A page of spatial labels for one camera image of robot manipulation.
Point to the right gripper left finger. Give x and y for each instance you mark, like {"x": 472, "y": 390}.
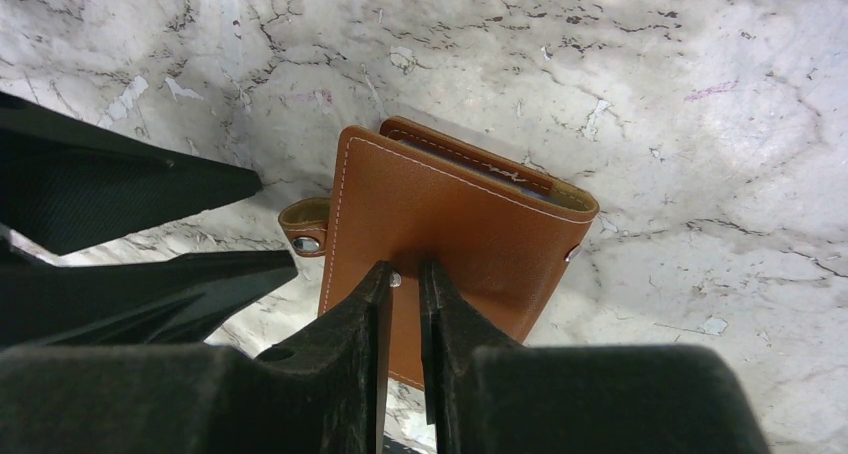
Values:
{"x": 321, "y": 390}

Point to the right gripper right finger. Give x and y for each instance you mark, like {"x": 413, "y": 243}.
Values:
{"x": 487, "y": 393}

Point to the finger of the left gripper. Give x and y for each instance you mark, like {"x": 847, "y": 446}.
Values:
{"x": 67, "y": 185}
{"x": 182, "y": 300}

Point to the brown leather card holder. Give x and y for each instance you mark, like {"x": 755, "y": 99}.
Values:
{"x": 406, "y": 193}

